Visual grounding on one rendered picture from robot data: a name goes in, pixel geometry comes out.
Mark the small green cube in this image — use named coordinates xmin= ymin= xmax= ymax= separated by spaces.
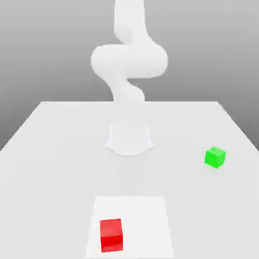
xmin=204 ymin=146 xmax=227 ymax=169

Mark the small red cube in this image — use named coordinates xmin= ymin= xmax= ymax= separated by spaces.
xmin=99 ymin=218 xmax=124 ymax=253

